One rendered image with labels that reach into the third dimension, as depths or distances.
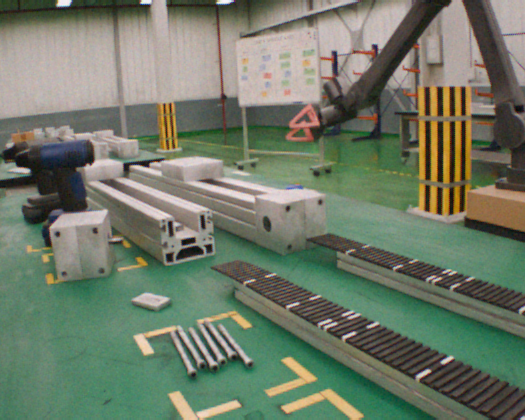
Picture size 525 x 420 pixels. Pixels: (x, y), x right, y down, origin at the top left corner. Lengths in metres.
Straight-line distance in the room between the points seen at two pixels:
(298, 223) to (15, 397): 0.56
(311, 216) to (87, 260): 0.40
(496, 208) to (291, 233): 0.45
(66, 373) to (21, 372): 0.06
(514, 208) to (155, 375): 0.77
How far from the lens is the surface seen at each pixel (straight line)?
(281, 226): 0.85
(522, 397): 0.44
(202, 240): 0.88
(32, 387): 0.56
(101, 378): 0.55
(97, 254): 0.83
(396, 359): 0.48
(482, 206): 1.09
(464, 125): 4.20
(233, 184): 1.13
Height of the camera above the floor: 1.05
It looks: 13 degrees down
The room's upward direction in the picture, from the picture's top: 3 degrees counter-clockwise
